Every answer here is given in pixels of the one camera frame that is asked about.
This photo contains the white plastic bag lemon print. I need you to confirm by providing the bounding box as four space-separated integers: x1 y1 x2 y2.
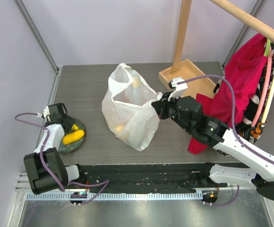
102 63 162 151

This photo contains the yellow banana bunch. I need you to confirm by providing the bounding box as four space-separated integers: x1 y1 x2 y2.
71 124 79 131

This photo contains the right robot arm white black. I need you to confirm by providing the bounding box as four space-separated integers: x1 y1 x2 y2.
151 92 274 201

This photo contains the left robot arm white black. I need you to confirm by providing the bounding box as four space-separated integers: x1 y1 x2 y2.
24 103 86 195

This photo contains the dark fruit plate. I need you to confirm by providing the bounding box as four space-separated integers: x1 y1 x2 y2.
58 119 87 154

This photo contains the wooden clothes rack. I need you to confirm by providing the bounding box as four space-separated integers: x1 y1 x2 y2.
158 0 274 97

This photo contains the black patterned garment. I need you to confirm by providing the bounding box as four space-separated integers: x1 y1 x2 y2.
210 48 274 157

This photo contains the magenta shirt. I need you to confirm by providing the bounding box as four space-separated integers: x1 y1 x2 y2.
188 33 269 156

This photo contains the cream hanger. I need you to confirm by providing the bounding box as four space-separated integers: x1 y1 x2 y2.
261 77 274 124

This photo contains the pink hanger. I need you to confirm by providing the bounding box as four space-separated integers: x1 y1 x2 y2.
251 51 274 127

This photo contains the green hanger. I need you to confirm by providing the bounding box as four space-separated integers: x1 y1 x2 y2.
264 39 271 57

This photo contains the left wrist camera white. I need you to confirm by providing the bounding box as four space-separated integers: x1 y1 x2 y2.
36 106 51 120

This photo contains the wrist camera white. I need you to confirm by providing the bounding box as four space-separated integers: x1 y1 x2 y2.
36 106 51 120
168 77 188 101

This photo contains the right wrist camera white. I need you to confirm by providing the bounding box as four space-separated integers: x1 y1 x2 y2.
168 77 188 101

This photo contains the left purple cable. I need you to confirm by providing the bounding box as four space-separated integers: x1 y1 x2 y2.
14 113 110 206

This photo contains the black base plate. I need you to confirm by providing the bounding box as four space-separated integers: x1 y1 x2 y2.
81 163 227 194

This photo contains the white cable duct strip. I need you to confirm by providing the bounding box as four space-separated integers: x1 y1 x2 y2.
26 191 203 201

